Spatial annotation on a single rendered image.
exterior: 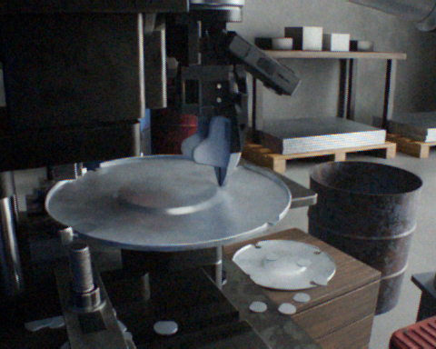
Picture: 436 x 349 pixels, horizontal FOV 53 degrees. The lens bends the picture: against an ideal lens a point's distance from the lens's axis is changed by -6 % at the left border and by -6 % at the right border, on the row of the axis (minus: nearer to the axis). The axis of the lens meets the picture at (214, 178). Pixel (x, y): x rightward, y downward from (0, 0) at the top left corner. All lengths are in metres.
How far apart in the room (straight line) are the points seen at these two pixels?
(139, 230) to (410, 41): 5.19
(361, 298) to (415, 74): 4.52
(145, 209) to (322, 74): 4.31
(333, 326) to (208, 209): 0.82
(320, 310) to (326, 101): 3.77
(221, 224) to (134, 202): 0.10
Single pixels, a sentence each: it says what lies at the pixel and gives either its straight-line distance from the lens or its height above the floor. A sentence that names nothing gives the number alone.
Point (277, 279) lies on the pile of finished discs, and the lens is 1.24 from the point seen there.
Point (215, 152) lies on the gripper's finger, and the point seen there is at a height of 0.83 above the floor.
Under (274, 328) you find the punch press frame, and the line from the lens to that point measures 0.55.
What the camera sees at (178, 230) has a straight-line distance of 0.46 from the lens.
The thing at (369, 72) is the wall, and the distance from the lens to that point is 5.14.
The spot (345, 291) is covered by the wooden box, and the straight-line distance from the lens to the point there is 1.25.
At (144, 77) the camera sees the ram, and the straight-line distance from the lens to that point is 0.47.
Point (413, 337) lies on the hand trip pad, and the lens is 0.37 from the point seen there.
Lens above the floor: 0.97
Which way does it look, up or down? 18 degrees down
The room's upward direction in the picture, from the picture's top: straight up
